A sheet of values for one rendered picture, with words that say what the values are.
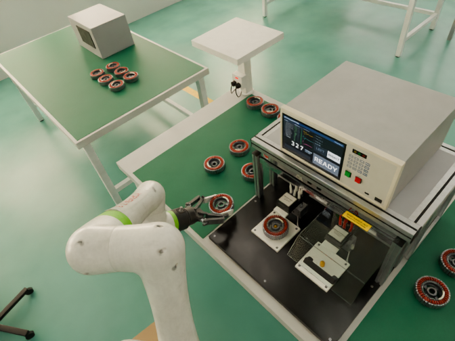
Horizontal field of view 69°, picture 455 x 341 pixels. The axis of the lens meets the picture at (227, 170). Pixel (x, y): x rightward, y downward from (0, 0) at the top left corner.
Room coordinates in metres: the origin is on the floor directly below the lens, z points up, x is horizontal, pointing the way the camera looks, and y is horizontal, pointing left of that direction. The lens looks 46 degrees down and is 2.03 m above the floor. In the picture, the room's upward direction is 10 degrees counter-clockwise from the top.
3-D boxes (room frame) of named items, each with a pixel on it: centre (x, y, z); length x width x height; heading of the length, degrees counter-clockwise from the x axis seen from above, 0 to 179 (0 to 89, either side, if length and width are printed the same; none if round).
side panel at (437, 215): (0.66, -0.75, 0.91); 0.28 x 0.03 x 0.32; 126
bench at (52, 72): (2.73, 1.00, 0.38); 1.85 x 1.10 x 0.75; 36
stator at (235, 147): (1.35, -0.09, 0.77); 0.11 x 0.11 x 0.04
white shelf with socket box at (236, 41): (1.76, -0.17, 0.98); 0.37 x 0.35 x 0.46; 36
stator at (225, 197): (0.92, 0.05, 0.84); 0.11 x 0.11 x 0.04
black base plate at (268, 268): (0.70, -0.25, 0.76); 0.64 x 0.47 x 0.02; 36
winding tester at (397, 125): (0.87, -0.50, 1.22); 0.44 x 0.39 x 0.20; 36
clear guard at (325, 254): (0.54, -0.35, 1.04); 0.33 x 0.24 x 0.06; 126
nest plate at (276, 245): (0.79, -0.16, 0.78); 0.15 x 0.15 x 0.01; 36
